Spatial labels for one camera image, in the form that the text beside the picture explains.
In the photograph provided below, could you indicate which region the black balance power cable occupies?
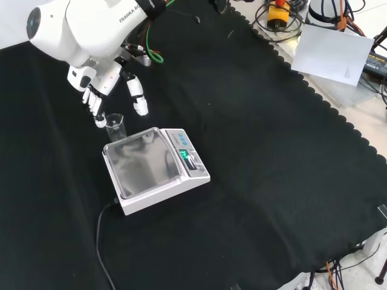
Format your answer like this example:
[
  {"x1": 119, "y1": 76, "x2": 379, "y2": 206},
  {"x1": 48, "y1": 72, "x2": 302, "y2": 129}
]
[{"x1": 96, "y1": 198, "x2": 122, "y2": 290}]

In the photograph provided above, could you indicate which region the black power adapter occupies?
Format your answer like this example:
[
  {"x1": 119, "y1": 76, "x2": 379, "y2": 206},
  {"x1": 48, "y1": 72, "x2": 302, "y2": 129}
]
[{"x1": 362, "y1": 50, "x2": 387, "y2": 84}]

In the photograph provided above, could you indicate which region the black looped cable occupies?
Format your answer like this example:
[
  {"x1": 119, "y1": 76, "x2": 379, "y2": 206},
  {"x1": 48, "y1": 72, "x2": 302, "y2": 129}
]
[{"x1": 253, "y1": 0, "x2": 307, "y2": 42}]

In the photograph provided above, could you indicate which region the black tripod leg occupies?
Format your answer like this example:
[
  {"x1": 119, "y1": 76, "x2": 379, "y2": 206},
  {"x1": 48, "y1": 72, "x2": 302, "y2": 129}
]
[{"x1": 374, "y1": 255, "x2": 387, "y2": 285}]

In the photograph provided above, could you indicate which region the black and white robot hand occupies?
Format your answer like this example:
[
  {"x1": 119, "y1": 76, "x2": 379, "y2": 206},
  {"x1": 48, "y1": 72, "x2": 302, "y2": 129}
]
[{"x1": 67, "y1": 57, "x2": 150, "y2": 129}]

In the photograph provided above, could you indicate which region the pale board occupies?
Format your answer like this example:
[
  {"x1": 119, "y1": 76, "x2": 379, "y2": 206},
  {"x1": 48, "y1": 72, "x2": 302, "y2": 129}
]
[{"x1": 290, "y1": 24, "x2": 375, "y2": 89}]

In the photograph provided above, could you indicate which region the black bench cloth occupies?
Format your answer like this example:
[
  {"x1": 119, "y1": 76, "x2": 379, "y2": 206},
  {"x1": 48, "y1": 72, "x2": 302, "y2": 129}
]
[{"x1": 0, "y1": 0, "x2": 387, "y2": 290}]

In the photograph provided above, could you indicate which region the green cable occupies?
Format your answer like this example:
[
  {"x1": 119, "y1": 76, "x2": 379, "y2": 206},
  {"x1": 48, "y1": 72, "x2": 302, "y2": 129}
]
[{"x1": 145, "y1": 0, "x2": 175, "y2": 65}]

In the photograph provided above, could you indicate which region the white electronic balance steel pan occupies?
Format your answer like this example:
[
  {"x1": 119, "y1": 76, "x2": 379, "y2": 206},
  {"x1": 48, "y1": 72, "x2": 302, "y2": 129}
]
[{"x1": 102, "y1": 126, "x2": 212, "y2": 216}]

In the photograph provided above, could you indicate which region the small clear glass beaker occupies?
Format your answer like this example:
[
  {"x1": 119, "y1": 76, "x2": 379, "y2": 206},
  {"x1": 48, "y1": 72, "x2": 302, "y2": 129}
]
[{"x1": 105, "y1": 113, "x2": 128, "y2": 143}]

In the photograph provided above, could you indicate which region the yellow stop button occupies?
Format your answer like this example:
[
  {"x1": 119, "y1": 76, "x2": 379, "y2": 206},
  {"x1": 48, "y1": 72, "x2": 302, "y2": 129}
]
[{"x1": 266, "y1": 0, "x2": 293, "y2": 31}]

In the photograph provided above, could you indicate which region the white cylinder base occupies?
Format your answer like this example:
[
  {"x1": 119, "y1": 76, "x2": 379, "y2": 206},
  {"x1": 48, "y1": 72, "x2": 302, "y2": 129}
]
[{"x1": 307, "y1": 0, "x2": 344, "y2": 23}]

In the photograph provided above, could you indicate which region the orange floor cable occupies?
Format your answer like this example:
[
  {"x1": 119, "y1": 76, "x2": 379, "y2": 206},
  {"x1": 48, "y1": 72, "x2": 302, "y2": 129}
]
[{"x1": 325, "y1": 259, "x2": 344, "y2": 290}]

